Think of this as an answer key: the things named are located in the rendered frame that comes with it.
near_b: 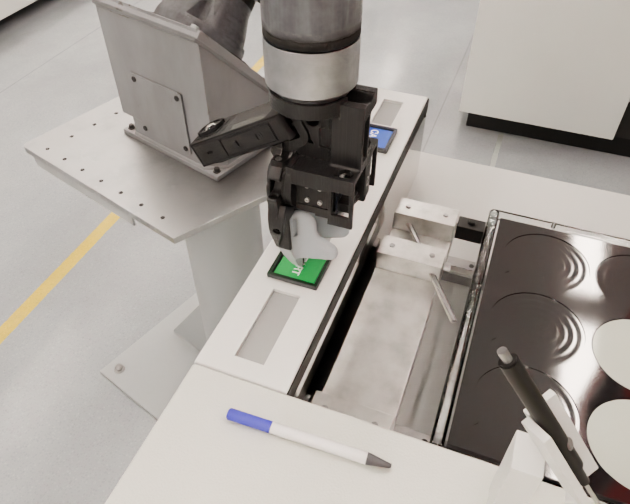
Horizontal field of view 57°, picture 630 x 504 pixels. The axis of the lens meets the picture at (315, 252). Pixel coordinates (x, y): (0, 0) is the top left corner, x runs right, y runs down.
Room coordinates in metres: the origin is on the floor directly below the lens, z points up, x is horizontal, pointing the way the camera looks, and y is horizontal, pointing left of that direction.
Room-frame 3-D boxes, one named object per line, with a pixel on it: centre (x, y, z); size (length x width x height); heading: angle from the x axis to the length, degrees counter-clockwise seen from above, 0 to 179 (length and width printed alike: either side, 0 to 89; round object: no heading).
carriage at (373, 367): (0.44, -0.09, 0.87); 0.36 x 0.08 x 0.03; 159
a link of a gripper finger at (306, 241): (0.42, 0.00, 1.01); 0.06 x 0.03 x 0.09; 69
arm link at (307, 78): (0.44, 0.00, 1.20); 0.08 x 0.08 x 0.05
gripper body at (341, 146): (0.43, 0.00, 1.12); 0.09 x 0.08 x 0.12; 69
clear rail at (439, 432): (0.43, -0.18, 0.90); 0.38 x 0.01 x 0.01; 159
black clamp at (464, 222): (0.57, -0.20, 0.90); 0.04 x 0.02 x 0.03; 69
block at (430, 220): (0.59, -0.15, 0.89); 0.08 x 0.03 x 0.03; 69
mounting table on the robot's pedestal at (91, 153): (0.91, 0.21, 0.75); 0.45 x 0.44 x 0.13; 52
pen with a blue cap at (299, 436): (0.23, 0.01, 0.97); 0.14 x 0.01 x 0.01; 71
